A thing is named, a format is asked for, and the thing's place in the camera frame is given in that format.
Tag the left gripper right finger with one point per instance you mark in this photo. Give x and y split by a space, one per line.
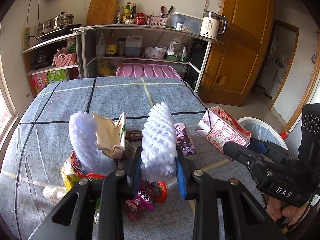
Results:
222 207

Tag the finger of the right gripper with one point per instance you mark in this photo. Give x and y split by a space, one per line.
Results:
269 149
253 161

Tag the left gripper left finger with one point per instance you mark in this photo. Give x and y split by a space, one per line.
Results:
73 217

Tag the red round lid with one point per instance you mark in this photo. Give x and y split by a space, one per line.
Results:
94 176
160 192

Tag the strawberry milk carton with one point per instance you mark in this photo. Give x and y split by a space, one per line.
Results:
218 127

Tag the white foam net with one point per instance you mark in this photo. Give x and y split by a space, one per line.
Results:
158 145
82 129

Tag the white trash bin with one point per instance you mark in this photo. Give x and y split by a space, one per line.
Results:
262 131

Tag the right hand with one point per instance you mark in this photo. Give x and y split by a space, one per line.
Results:
275 210

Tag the magenta snack wrapper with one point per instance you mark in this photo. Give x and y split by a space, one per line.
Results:
143 200

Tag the yellow red snack bag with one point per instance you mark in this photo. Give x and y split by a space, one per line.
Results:
71 171

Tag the crumpled beige paper carton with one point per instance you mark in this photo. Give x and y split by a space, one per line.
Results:
110 135

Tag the white plastic bag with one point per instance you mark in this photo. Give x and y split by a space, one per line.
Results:
54 193

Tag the brown chocolate wrapper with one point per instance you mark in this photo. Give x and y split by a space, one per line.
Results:
133 135

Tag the purple drink carton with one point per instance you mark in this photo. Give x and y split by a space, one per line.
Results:
183 139

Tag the wooden door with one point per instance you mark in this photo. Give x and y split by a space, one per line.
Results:
234 64

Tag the pink plastic tub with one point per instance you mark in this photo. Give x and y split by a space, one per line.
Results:
147 70

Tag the pink green cardboard box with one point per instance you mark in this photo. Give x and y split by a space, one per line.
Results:
41 81

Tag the white electric kettle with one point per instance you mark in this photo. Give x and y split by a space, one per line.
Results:
213 25

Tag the pink woven basket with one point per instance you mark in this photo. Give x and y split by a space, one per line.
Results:
65 60

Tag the white metal shelf unit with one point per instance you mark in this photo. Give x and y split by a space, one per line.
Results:
86 38

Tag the wooden side shelf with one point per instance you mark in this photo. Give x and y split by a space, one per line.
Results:
40 57

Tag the soy sauce bottle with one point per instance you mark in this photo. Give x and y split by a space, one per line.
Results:
111 44

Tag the dark liquid jug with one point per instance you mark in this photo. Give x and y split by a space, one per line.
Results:
133 46

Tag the clear plastic storage box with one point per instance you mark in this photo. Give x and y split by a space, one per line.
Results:
187 23

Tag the red jar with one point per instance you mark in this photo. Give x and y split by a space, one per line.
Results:
140 19

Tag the steel steamer pot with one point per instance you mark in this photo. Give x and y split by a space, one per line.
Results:
58 22

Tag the power strip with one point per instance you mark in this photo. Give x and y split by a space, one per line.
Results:
26 38

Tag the wooden cutting board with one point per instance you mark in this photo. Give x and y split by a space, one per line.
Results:
101 12

